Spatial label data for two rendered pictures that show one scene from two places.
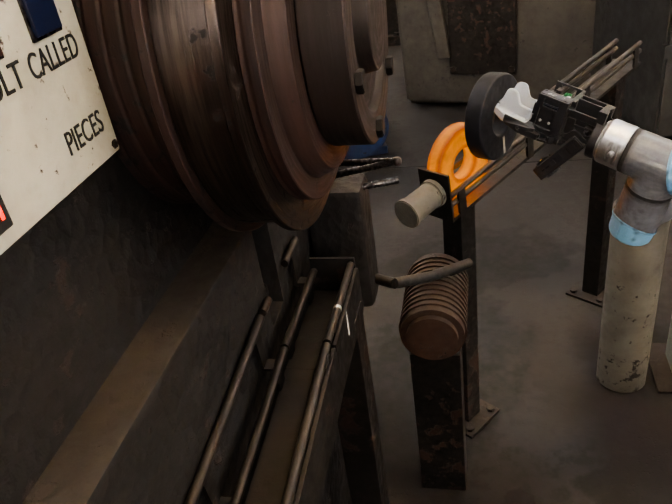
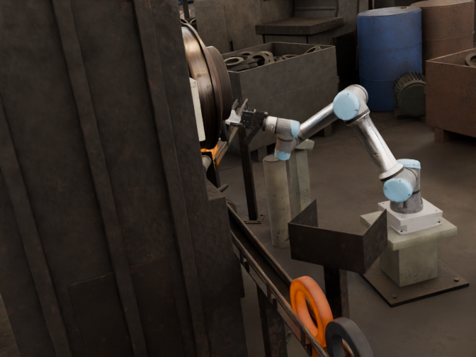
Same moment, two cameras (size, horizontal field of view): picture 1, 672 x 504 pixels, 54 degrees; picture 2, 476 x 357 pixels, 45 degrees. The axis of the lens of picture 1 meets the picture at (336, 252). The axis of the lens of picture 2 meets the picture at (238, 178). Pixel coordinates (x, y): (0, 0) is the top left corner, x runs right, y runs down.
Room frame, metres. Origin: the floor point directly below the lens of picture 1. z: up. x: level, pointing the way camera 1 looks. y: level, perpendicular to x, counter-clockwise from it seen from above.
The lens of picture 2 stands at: (-1.07, 1.12, 1.57)
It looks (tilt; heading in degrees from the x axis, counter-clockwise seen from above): 21 degrees down; 326
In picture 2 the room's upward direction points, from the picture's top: 8 degrees counter-clockwise
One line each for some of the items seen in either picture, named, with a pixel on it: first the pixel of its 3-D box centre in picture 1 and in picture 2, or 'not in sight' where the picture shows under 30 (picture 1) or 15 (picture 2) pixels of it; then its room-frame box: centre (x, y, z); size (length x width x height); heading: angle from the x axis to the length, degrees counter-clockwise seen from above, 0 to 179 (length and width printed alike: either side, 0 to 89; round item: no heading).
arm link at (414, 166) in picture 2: not in sight; (406, 174); (0.51, -0.86, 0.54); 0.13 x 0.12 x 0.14; 116
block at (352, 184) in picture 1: (341, 241); not in sight; (1.01, -0.01, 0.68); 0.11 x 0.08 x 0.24; 75
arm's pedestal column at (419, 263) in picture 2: not in sight; (407, 252); (0.52, -0.87, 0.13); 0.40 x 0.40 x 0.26; 68
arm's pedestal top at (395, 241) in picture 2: not in sight; (406, 224); (0.52, -0.87, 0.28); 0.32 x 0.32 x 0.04; 68
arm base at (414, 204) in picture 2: not in sight; (406, 197); (0.52, -0.87, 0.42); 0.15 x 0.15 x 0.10
